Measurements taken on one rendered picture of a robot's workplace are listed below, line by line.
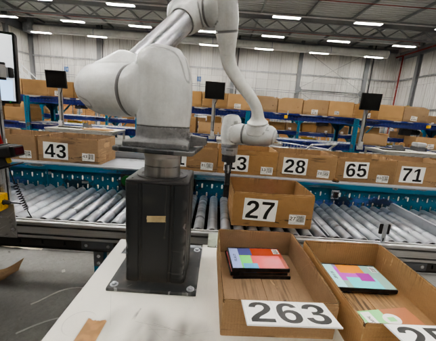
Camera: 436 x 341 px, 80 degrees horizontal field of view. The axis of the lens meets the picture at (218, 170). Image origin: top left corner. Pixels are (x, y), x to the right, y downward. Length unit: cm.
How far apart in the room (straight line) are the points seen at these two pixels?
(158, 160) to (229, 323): 46
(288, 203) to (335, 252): 34
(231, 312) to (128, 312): 27
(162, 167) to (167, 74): 25
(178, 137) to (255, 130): 62
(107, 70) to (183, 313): 70
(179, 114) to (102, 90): 24
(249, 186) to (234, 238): 57
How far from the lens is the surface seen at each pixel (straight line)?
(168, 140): 72
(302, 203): 132
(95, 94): 86
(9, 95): 152
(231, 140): 135
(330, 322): 67
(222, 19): 126
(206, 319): 78
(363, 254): 113
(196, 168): 172
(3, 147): 133
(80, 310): 84
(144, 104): 74
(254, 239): 103
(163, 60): 74
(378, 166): 201
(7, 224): 151
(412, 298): 105
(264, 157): 173
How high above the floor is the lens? 127
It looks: 12 degrees down
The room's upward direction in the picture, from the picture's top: 4 degrees clockwise
